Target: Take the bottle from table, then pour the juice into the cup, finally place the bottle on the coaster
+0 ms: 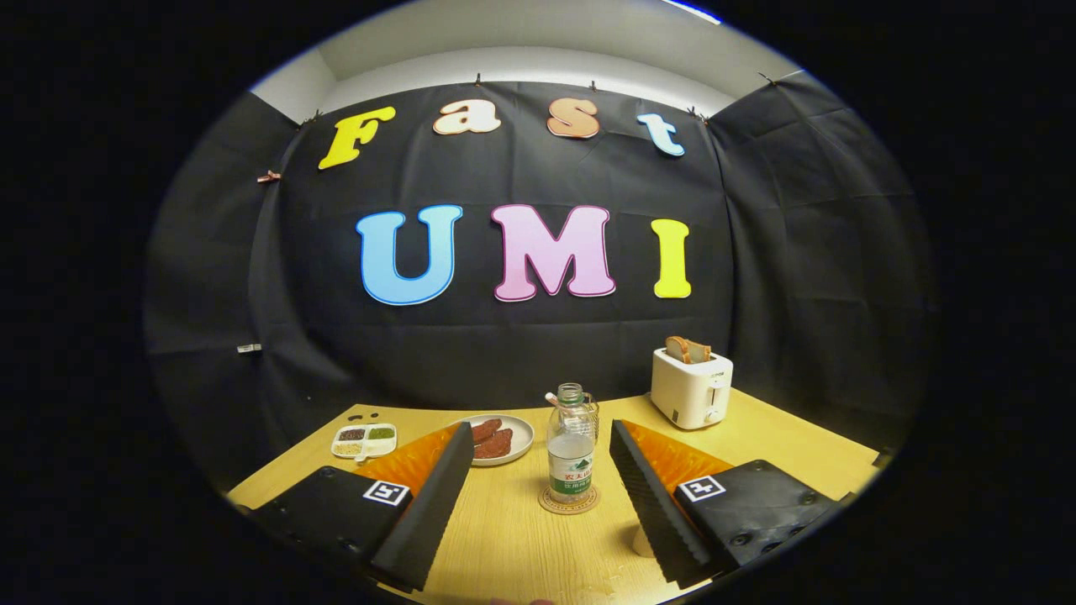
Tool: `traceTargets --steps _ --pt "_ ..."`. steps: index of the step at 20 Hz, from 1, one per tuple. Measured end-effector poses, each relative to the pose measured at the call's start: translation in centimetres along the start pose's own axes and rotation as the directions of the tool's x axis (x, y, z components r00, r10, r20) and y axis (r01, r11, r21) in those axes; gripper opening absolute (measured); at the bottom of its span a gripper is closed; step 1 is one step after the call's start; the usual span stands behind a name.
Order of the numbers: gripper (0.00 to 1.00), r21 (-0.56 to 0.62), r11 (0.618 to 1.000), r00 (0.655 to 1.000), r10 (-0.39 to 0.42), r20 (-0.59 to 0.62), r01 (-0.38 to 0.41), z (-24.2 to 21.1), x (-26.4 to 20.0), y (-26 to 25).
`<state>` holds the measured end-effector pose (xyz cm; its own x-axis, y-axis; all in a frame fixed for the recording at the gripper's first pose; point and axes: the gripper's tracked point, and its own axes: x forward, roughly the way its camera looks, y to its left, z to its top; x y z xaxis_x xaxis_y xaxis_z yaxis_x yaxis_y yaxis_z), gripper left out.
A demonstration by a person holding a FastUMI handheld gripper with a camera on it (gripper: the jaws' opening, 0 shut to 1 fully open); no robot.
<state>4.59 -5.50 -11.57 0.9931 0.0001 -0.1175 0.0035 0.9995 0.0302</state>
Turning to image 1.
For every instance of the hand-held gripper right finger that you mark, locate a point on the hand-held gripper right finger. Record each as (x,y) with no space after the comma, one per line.
(651,504)

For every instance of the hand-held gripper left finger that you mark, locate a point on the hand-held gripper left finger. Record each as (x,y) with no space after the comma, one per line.
(433,512)

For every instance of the clear plastic juice bottle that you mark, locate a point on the clear plastic juice bottle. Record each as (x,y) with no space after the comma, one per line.
(571,462)

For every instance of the round cork coaster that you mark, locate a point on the round cork coaster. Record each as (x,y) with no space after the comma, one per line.
(546,504)

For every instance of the wooden table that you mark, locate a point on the wooden table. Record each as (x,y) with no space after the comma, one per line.
(521,538)

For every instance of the red meat slice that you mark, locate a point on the red meat slice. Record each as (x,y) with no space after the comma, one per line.
(487,430)
(496,445)

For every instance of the white divided seasoning dish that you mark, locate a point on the white divided seasoning dish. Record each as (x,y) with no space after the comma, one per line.
(364,441)

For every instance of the white toaster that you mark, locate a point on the white toaster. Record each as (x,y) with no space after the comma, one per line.
(689,391)

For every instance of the white round plate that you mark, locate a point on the white round plate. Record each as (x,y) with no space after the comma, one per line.
(523,433)

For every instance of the toast slice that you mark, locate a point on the toast slice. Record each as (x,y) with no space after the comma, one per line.
(676,349)
(701,354)

